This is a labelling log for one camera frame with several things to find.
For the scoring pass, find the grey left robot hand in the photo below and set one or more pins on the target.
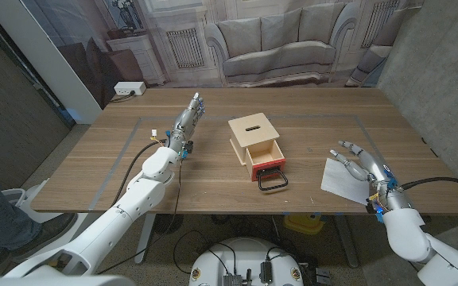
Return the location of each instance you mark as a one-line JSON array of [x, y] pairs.
[[185, 123]]

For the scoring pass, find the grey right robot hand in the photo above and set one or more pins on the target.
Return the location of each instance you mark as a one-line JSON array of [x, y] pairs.
[[376, 171]]

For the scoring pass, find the white paper towel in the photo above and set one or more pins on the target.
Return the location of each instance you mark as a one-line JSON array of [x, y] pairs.
[[338, 180]]

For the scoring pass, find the wooden box with slot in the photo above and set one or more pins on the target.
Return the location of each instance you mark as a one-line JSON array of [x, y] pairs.
[[253, 129]]

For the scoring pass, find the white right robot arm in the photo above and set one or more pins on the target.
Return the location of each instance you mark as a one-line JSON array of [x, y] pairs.
[[412, 238]]

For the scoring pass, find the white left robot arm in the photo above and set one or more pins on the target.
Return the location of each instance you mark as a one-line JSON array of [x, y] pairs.
[[121, 214]]

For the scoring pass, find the grey tape outline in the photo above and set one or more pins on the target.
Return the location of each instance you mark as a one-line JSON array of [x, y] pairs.
[[135, 127]]

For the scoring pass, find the white power strip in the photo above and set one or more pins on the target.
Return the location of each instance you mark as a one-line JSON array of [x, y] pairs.
[[129, 87]]

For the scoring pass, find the white table leg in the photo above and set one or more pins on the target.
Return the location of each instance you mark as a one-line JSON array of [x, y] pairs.
[[346, 242], [144, 238]]

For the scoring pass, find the yellow object under table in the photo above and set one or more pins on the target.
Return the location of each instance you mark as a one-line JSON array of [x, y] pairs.
[[304, 223]]

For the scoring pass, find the black round fan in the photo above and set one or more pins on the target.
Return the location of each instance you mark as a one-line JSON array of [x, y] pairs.
[[168, 223]]

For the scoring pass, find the printed living room backdrop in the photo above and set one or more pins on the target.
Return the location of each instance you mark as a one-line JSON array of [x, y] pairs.
[[276, 43]]

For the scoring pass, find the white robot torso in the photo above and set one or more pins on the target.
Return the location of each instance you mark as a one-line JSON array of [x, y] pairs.
[[247, 258]]

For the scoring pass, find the white pillar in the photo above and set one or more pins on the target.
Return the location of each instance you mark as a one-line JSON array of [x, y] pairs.
[[42, 55]]

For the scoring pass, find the dark shoe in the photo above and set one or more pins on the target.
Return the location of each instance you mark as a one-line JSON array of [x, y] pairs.
[[50, 230]]

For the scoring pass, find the white plastic base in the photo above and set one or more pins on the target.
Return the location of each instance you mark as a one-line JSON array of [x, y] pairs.
[[18, 198]]

